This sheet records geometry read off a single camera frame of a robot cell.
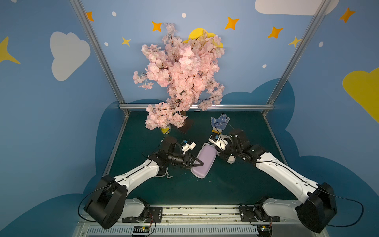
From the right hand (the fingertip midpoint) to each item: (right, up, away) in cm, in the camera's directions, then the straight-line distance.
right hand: (218, 144), depth 81 cm
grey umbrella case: (-7, -4, -7) cm, 11 cm away
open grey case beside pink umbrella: (+3, -1, -15) cm, 15 cm away
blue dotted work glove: (+7, +11, +33) cm, 35 cm away
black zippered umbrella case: (-27, -8, -20) cm, 35 cm away
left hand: (-10, -9, -10) cm, 16 cm away
